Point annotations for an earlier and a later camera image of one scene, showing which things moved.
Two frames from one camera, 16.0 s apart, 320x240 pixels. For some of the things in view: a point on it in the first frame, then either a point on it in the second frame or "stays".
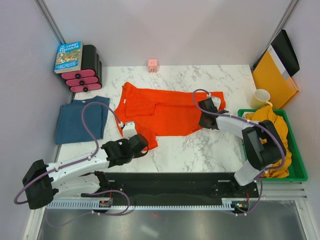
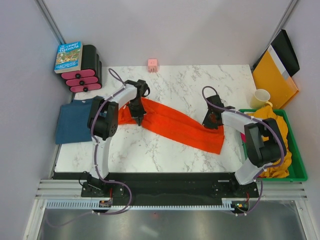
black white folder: x=282 y=51 stays
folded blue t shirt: x=69 y=127 stays
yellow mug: x=259 y=99 stays
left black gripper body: x=136 y=156 → x=136 y=108
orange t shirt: x=156 y=112 → x=163 y=120
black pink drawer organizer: x=90 y=77 stays
